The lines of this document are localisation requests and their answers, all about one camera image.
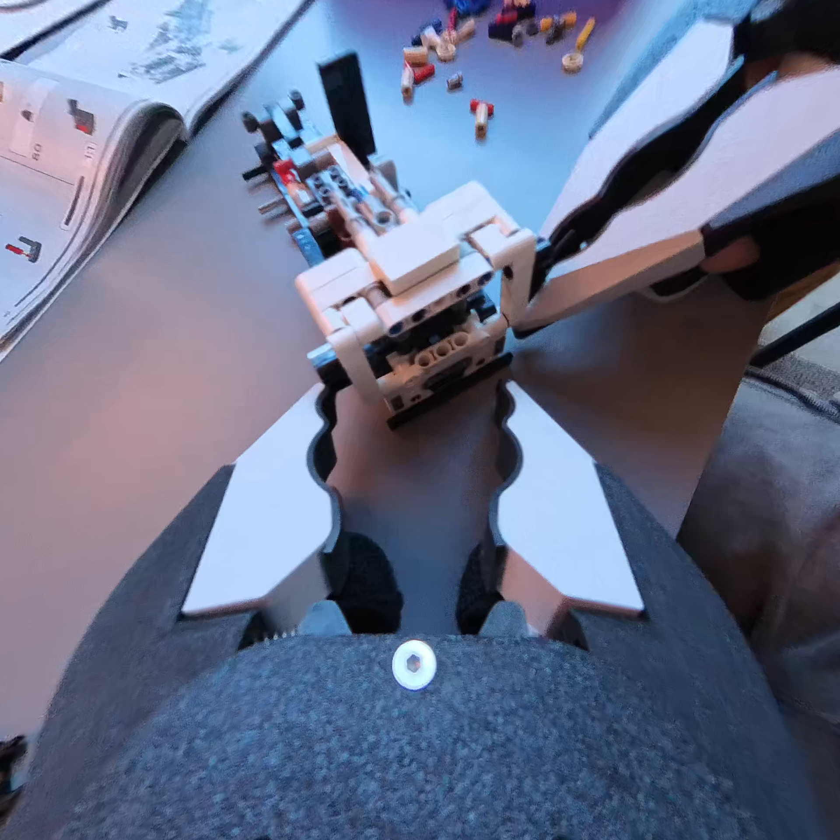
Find white black lego truck model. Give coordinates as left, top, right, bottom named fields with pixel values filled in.
left=240, top=54, right=551, bottom=432

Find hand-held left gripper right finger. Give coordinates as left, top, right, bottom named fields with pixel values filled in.
left=486, top=379, right=645, bottom=637

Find pile of small colourful lego pieces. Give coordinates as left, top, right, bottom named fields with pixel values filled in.
left=399, top=0, right=599, bottom=142

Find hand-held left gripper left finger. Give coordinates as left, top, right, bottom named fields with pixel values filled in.
left=180, top=384, right=343, bottom=634

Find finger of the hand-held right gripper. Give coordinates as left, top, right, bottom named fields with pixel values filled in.
left=513, top=71, right=840, bottom=339
left=538, top=20, right=749, bottom=253

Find lego instruction booklet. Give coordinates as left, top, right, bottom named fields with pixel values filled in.
left=0, top=0, right=312, bottom=362

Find black metal table leg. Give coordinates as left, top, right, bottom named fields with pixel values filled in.
left=748, top=307, right=840, bottom=370

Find person's grey jeans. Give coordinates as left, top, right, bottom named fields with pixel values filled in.
left=676, top=367, right=840, bottom=729

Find person's right hand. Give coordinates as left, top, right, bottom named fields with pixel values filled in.
left=704, top=236, right=763, bottom=274

